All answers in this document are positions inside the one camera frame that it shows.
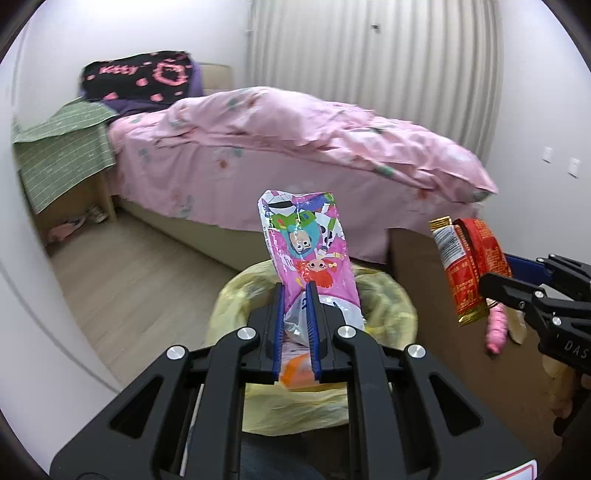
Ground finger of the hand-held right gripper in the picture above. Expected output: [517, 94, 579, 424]
[503, 252, 549, 283]
[480, 272, 544, 320]

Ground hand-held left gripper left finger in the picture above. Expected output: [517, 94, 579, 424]
[50, 282, 284, 480]

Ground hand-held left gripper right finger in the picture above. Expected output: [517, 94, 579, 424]
[305, 281, 539, 480]

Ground red snack packet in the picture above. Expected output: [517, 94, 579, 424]
[428, 216, 513, 329]

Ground yellow plastic trash bag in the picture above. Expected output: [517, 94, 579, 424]
[205, 260, 419, 437]

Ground pink cartoon snack wrapper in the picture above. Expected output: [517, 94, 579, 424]
[257, 189, 366, 348]

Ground pink caterpillar toy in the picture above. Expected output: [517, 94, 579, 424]
[484, 302, 511, 356]

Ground bed with pink floral quilt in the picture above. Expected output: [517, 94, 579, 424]
[115, 62, 394, 274]

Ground person's dark trousers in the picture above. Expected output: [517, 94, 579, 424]
[238, 431, 326, 480]

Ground pink floral quilt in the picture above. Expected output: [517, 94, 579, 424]
[170, 86, 499, 205]

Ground pink slipper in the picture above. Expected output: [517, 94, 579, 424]
[45, 216, 87, 244]

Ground wooden nightstand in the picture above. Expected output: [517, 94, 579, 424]
[34, 124, 117, 232]

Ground green striped cloth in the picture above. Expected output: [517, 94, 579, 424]
[11, 99, 117, 214]

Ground black pink kitty pillow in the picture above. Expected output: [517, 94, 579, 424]
[80, 51, 195, 103]

